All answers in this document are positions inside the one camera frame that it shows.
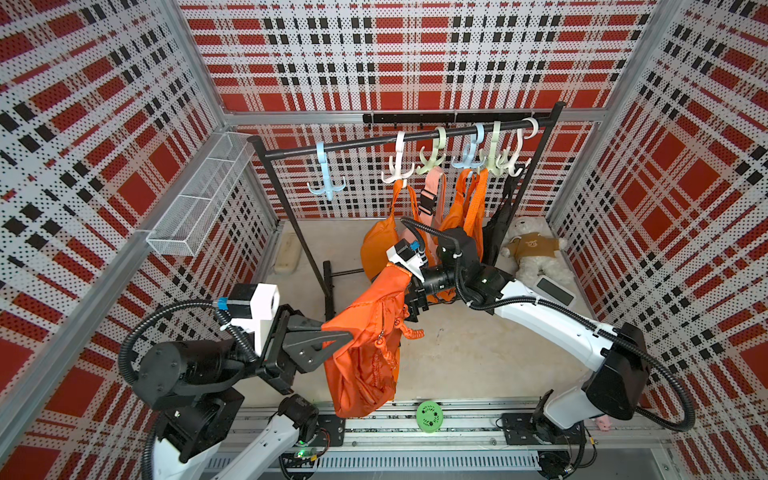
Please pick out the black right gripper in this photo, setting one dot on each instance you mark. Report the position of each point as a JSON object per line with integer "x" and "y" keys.
{"x": 411, "y": 301}

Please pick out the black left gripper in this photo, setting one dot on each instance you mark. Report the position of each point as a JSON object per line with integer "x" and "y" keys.
{"x": 299, "y": 349}

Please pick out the orange bottom bag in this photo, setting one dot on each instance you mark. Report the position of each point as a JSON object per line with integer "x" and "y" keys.
{"x": 384, "y": 235}

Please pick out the dark rust orange bag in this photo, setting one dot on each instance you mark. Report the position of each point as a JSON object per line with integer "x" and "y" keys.
{"x": 362, "y": 375}

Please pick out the pink sling bag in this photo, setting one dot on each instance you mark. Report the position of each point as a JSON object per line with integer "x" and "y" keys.
{"x": 431, "y": 200}

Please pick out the black sling bag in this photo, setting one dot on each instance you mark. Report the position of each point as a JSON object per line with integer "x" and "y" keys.
{"x": 496, "y": 228}

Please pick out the orange sling bag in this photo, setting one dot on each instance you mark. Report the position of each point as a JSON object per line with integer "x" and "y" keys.
{"x": 468, "y": 208}

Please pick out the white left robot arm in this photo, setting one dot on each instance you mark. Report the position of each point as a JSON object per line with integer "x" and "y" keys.
{"x": 191, "y": 384}

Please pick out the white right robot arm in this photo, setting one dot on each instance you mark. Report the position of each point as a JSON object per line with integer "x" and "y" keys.
{"x": 617, "y": 359}

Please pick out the white hook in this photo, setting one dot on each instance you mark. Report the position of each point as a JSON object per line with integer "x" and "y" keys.
{"x": 513, "y": 153}
{"x": 395, "y": 163}

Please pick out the light blue hook far left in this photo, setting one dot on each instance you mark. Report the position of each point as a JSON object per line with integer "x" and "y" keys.
{"x": 328, "y": 188}

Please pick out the pale green hook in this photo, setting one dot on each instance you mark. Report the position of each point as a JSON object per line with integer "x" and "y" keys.
{"x": 494, "y": 155}

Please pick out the light green hook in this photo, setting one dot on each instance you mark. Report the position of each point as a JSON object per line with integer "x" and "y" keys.
{"x": 435, "y": 158}

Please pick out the white hook far right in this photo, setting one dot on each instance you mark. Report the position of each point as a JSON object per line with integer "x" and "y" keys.
{"x": 513, "y": 153}

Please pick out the black metal clothes rack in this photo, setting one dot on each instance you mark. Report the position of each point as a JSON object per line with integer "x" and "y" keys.
{"x": 324, "y": 274}

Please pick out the beige glasses case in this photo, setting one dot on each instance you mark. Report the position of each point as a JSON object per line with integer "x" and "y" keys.
{"x": 288, "y": 254}

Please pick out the green round disc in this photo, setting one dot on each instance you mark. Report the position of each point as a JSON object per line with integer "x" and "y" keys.
{"x": 429, "y": 417}

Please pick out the white teddy bear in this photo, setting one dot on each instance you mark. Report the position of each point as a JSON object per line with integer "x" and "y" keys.
{"x": 534, "y": 251}

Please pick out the white digital clock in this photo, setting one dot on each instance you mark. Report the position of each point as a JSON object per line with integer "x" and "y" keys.
{"x": 547, "y": 287}

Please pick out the small pink toy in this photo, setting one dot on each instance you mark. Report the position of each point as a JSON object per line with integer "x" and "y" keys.
{"x": 603, "y": 423}

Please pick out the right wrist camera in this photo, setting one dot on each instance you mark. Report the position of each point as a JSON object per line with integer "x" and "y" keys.
{"x": 407, "y": 257}

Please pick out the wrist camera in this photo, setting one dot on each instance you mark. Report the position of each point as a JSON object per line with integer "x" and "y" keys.
{"x": 407, "y": 257}
{"x": 251, "y": 308}

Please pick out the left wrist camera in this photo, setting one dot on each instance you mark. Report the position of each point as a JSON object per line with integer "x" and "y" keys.
{"x": 251, "y": 308}

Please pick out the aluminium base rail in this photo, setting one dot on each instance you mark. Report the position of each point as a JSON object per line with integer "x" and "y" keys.
{"x": 477, "y": 435}

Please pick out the white wire basket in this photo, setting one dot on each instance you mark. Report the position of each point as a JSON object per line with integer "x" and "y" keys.
{"x": 184, "y": 226}

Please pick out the black wall bracket strip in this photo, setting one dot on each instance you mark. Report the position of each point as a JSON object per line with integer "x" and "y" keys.
{"x": 444, "y": 117}

